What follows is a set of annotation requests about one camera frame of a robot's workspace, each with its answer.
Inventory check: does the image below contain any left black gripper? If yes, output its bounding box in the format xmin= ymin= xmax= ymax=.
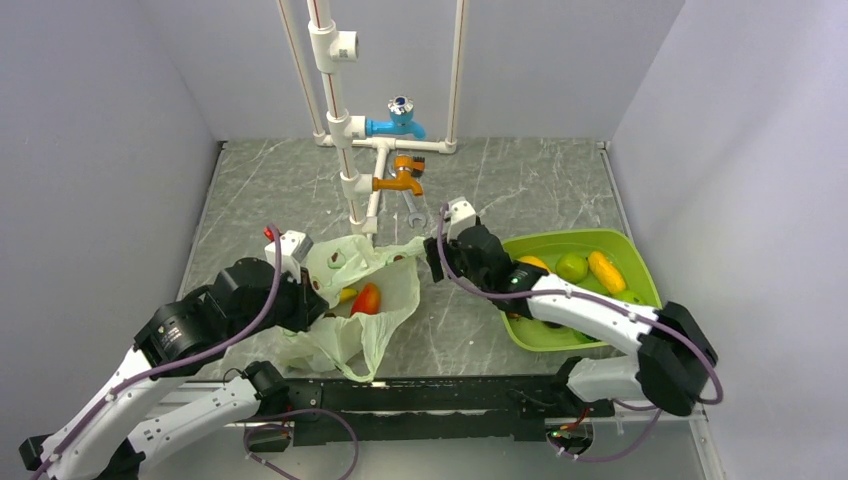
xmin=230 ymin=262 xmax=330 ymax=342

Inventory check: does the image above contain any light green plastic bag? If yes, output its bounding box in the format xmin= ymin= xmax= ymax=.
xmin=256 ymin=235 xmax=424 ymax=383

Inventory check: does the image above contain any red orange fake mango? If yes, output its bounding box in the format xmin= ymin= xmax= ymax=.
xmin=350 ymin=283 xmax=382 ymax=316

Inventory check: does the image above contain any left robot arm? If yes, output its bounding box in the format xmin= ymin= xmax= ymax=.
xmin=19 ymin=258 xmax=329 ymax=479

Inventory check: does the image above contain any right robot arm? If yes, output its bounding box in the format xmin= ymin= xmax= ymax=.
xmin=423 ymin=225 xmax=725 ymax=416

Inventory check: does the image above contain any yellow fake mango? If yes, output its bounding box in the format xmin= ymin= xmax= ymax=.
xmin=517 ymin=255 xmax=551 ymax=272

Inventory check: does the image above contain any green fake lime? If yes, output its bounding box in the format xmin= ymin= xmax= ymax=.
xmin=554 ymin=252 xmax=589 ymax=284

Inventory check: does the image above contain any yellow fake corn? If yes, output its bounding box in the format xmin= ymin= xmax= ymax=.
xmin=587 ymin=251 xmax=627 ymax=295

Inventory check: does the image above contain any green fake apple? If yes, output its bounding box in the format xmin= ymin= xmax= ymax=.
xmin=613 ymin=290 xmax=647 ymax=305

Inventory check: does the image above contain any silver wrench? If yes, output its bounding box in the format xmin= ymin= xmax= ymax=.
xmin=401 ymin=190 xmax=428 ymax=228

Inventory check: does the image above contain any orange faucet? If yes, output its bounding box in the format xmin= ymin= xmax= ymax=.
xmin=371 ymin=155 xmax=426 ymax=196

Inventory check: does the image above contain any green plastic basin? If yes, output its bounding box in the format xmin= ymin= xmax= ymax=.
xmin=500 ymin=228 xmax=664 ymax=354

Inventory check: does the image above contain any blue faucet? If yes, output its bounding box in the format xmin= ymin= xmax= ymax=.
xmin=365 ymin=95 xmax=427 ymax=140

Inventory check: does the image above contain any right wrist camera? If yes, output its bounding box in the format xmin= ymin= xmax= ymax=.
xmin=443 ymin=196 xmax=479 ymax=241

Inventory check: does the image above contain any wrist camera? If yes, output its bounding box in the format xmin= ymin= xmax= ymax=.
xmin=443 ymin=196 xmax=479 ymax=241
xmin=263 ymin=227 xmax=314 ymax=284

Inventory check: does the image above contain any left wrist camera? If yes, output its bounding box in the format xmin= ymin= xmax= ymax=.
xmin=263 ymin=227 xmax=314 ymax=284

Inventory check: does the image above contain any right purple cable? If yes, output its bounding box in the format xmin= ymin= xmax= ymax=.
xmin=433 ymin=205 xmax=725 ymax=407

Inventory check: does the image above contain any white PVC pipe frame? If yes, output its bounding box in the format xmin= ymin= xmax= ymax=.
xmin=276 ymin=1 xmax=469 ymax=238

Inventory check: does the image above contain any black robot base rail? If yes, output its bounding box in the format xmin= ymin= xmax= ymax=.
xmin=251 ymin=375 xmax=615 ymax=446

